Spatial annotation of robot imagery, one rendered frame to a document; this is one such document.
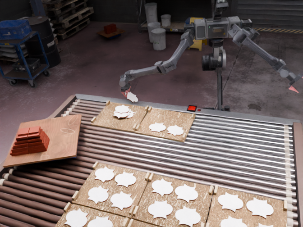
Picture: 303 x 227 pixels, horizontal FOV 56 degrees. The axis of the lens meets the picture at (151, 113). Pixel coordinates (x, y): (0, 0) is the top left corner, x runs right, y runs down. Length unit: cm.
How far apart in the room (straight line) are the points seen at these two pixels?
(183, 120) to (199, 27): 84
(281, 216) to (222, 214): 32
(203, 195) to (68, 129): 114
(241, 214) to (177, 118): 99
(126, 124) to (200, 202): 96
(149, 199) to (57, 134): 91
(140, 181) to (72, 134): 67
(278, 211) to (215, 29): 155
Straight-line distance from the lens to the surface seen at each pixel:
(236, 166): 203
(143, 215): 176
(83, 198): 192
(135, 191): 187
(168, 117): 240
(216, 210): 177
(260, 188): 194
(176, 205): 178
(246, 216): 177
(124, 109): 250
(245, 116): 247
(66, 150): 212
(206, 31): 266
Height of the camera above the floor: 238
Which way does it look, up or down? 36 degrees down
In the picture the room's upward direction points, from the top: 7 degrees counter-clockwise
